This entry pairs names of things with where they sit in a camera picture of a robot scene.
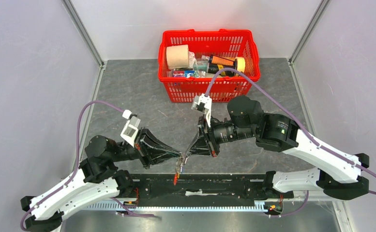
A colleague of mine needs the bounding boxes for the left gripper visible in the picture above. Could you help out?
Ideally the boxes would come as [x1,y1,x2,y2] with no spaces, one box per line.
[110,126,182,169]

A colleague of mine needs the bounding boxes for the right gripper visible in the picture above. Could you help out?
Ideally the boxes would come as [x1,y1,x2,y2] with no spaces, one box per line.
[185,113,257,157]

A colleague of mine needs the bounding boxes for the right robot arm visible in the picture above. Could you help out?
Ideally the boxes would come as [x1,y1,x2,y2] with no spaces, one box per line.
[185,95,369,201]

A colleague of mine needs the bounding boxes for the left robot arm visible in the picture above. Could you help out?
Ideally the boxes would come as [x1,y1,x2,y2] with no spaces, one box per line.
[20,128,181,232]

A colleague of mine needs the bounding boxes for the red plastic basket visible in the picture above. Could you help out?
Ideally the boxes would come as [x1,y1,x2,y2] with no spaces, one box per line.
[158,29,261,102]

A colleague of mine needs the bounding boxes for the snack packets in basket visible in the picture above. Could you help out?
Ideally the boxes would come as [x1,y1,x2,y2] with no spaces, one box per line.
[167,52,210,78]

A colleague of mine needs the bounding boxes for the yellow masking tape roll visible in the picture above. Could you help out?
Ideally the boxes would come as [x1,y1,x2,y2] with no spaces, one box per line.
[234,57,246,73]

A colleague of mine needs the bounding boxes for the beige paper roll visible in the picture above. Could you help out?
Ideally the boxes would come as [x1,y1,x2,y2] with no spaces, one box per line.
[165,44,190,69]

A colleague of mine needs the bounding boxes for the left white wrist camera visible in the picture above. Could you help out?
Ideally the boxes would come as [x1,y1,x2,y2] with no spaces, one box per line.
[120,110,141,147]

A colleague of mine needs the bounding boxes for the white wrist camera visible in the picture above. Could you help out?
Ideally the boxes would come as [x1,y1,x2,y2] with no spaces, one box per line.
[191,94,212,127]
[120,110,141,147]

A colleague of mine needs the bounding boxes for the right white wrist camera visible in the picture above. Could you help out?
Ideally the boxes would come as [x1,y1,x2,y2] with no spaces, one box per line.
[191,94,212,127]

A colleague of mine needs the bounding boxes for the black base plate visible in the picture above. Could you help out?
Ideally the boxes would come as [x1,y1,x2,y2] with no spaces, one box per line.
[116,171,294,207]

